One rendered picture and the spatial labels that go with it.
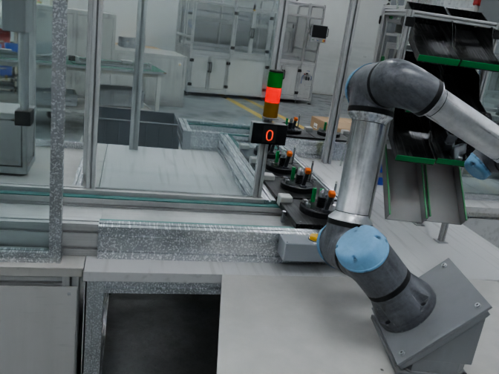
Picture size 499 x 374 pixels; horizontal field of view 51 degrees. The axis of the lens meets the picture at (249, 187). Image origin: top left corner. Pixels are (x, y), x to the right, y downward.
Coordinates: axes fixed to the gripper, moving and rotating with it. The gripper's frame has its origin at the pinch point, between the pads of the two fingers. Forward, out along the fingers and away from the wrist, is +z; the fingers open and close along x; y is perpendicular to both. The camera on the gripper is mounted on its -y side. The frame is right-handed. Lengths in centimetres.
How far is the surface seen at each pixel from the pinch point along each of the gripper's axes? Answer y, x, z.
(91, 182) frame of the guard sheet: 33, -120, 4
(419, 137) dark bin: -2.6, -12.9, 7.2
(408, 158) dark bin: 8.0, -19.1, -3.4
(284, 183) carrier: 18, -55, 27
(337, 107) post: -39, -28, 105
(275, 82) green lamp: -9, -66, -5
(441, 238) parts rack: 29.3, 6.4, 26.0
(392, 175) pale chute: 11.7, -19.6, 10.0
